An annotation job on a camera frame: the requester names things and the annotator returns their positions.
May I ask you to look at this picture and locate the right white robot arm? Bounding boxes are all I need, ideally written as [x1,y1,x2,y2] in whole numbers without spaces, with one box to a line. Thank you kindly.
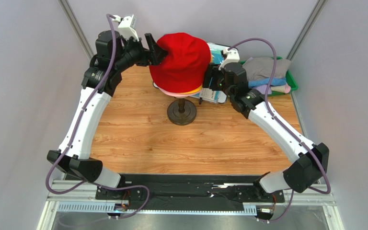
[203,63,330,193]

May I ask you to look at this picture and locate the pink bucket hat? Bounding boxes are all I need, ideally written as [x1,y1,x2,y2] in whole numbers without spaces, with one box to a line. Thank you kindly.
[158,86,202,98]

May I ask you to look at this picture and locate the yellow bucket hat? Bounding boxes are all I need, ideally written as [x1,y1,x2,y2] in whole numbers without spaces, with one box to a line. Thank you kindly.
[179,53,213,94]

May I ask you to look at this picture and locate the lavender hat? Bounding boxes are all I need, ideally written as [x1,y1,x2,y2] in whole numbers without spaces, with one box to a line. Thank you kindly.
[254,84,272,95]

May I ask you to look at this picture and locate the grey hat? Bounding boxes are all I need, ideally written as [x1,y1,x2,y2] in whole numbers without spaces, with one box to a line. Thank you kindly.
[242,57,292,81]

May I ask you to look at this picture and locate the pink beige hat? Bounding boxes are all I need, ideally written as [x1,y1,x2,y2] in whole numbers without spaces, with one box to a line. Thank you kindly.
[270,83,291,94]

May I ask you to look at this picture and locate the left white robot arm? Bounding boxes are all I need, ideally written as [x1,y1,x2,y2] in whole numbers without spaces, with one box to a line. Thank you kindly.
[47,31,167,188]

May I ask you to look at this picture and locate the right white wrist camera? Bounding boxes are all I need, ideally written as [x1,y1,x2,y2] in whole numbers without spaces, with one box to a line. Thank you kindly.
[218,47,240,70]

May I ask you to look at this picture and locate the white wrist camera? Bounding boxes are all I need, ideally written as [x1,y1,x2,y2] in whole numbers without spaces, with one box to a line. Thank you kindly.
[218,47,240,70]
[112,14,139,42]

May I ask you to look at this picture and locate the green plastic bin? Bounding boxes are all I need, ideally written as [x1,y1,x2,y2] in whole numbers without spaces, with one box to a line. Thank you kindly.
[241,57,299,97]

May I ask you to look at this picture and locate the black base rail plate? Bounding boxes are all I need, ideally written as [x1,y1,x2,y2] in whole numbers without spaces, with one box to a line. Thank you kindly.
[95,174,285,211]

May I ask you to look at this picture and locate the aluminium frame rail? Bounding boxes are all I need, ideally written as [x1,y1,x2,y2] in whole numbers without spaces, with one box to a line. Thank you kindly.
[37,184,344,230]

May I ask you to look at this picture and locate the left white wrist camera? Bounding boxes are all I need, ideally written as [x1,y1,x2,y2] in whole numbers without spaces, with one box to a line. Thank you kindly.
[112,14,139,42]

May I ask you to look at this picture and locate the white tablet board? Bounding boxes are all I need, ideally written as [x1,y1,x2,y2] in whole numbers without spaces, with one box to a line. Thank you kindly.
[149,34,227,104]

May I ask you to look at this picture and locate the blue hat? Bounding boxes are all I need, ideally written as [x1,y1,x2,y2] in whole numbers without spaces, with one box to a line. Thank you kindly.
[248,78,287,88]

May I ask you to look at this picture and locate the red hat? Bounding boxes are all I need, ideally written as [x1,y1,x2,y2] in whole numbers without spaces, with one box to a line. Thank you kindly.
[149,33,212,93]

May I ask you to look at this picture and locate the dark round stand base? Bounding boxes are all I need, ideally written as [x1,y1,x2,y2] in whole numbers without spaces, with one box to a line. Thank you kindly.
[167,98,197,126]

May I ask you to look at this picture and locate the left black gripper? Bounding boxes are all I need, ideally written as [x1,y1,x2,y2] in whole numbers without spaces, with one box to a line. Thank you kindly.
[115,34,169,73]

